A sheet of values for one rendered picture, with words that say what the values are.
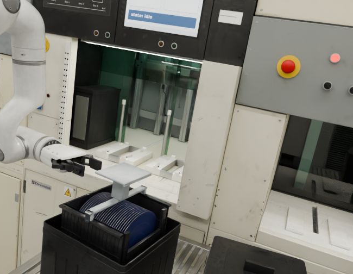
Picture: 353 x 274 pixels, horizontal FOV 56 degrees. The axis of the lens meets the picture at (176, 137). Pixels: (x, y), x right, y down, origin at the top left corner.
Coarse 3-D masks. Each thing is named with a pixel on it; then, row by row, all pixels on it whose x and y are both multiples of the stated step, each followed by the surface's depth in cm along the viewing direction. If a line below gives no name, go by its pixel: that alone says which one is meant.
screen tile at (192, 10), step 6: (168, 0) 111; (174, 0) 110; (180, 0) 109; (186, 0) 109; (192, 0) 108; (198, 0) 107; (168, 6) 111; (174, 6) 110; (180, 6) 110; (186, 6) 109; (192, 6) 108; (198, 6) 108; (186, 12) 109; (192, 12) 109
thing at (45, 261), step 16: (48, 224) 88; (176, 224) 98; (48, 240) 86; (64, 240) 82; (160, 240) 87; (176, 240) 97; (48, 256) 86; (64, 256) 83; (80, 256) 80; (96, 256) 78; (144, 256) 81; (160, 256) 90; (48, 272) 87; (64, 272) 84; (80, 272) 81; (96, 272) 78; (112, 272) 75; (128, 272) 76; (144, 272) 84; (160, 272) 93
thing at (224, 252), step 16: (224, 240) 105; (224, 256) 97; (240, 256) 98; (256, 256) 100; (272, 256) 101; (288, 256) 103; (208, 272) 88; (224, 272) 89; (240, 272) 90; (256, 272) 91; (272, 272) 90; (288, 272) 94; (304, 272) 96
